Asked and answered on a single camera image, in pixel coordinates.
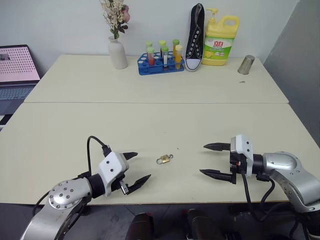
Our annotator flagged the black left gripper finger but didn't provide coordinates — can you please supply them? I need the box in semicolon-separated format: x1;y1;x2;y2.
121;151;139;162
127;173;153;195

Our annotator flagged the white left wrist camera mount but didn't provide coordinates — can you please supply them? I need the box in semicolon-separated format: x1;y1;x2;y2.
96;151;130;198

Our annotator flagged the green-capped tube red liquid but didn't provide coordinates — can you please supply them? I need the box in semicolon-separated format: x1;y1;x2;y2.
147;46;156;67

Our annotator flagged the white ceramic vase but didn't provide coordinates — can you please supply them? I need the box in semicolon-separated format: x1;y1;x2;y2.
107;35;129;70

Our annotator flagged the yellow dish soap bottle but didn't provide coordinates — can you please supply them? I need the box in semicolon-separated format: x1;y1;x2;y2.
201;7;241;67

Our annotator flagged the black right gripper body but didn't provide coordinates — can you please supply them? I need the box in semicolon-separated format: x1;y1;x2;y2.
229;149;247;176

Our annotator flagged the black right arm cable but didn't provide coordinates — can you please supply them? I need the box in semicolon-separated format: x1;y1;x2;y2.
240;169;277;222

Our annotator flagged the dried flower bouquet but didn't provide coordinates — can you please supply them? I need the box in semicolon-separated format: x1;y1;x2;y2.
99;0;131;40

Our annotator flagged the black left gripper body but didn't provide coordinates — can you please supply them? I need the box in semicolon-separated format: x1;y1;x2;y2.
109;174;130;196

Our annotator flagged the blue test tube rack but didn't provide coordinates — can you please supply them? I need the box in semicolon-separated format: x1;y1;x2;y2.
136;51;186;76

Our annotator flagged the open grey laptop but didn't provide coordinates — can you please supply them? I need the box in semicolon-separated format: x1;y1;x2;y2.
0;44;42;116

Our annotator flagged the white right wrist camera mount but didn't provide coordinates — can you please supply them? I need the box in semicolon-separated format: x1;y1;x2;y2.
229;134;255;177

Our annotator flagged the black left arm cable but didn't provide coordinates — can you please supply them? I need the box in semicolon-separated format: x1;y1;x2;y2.
77;135;112;180

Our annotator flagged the black canvas sneaker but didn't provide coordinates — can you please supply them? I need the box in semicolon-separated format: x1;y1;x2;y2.
184;2;207;72

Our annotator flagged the small brass padlock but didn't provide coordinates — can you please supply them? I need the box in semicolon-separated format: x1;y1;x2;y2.
156;154;171;166

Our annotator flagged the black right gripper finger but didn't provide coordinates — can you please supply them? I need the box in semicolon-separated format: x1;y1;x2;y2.
203;142;232;153
199;168;237;185

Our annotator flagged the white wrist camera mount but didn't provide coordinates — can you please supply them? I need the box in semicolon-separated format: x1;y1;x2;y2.
229;134;255;177
96;151;130;198

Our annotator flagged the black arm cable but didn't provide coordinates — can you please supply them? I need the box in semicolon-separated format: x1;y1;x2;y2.
77;135;112;180
240;169;277;222

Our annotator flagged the metal cup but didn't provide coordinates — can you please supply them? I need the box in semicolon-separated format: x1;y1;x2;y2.
237;54;256;75

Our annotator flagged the dark rounded shape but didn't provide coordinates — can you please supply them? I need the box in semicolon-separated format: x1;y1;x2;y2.
124;212;155;240
185;208;222;240

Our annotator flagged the yellow-capped tube orange liquid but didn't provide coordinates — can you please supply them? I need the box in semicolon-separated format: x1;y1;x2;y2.
174;44;184;69

